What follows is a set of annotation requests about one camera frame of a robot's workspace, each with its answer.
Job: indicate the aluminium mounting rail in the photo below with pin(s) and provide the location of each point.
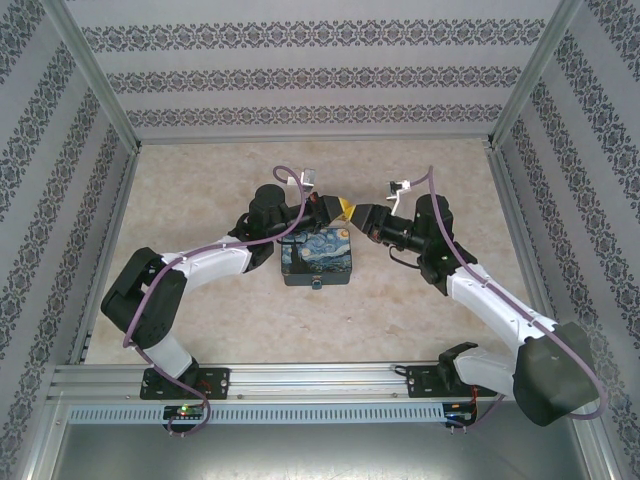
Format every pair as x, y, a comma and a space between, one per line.
310, 382

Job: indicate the small circuit board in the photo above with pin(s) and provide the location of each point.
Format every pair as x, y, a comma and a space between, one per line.
185, 411
460, 417

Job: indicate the aluminium frame post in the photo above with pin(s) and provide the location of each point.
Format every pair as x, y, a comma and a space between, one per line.
530, 75
101, 75

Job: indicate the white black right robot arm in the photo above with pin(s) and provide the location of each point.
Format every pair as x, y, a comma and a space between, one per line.
500, 305

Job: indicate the grey metal sheet panel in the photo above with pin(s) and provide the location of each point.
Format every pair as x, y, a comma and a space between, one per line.
320, 455

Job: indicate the aluminium side rail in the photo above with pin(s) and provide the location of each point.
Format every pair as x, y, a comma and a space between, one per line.
519, 225
108, 250

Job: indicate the starry night tin box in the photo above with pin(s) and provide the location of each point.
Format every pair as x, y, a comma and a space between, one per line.
320, 255

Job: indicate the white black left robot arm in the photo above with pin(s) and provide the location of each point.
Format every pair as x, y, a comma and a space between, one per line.
210, 262

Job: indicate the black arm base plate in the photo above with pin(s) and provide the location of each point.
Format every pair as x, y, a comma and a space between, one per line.
422, 382
215, 382

